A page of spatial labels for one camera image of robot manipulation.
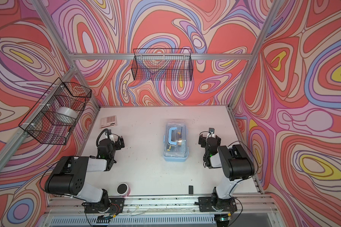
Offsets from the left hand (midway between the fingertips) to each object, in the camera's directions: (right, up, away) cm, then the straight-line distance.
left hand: (116, 136), depth 93 cm
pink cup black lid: (+11, -26, -19) cm, 35 cm away
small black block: (+48, -29, -15) cm, 58 cm away
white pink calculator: (-12, +9, +14) cm, 21 cm away
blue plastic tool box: (+39, -2, -7) cm, 40 cm away
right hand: (+63, -1, +3) cm, 63 cm away
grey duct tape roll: (-16, +13, -24) cm, 32 cm away
